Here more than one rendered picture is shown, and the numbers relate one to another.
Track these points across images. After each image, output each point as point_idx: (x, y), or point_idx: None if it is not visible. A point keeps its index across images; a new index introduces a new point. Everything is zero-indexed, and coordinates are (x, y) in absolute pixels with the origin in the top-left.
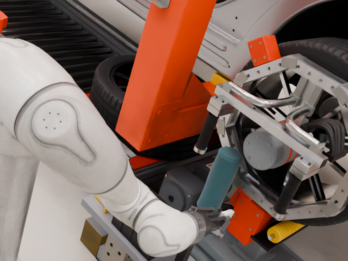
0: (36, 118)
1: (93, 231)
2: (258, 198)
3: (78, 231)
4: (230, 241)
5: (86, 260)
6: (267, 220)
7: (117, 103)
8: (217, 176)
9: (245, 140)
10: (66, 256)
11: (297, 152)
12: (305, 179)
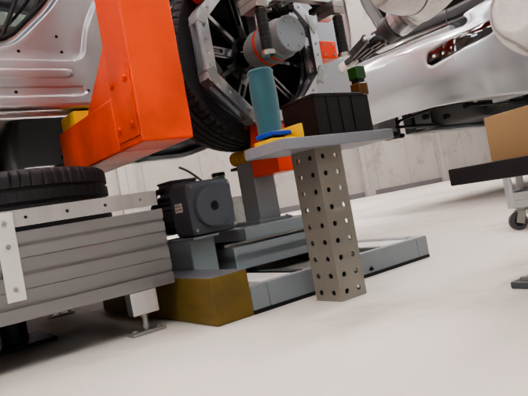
0: None
1: (232, 277)
2: (280, 114)
3: (197, 331)
4: (257, 221)
5: (260, 317)
6: None
7: (45, 172)
8: (273, 91)
9: (278, 31)
10: (255, 324)
11: (323, 1)
12: None
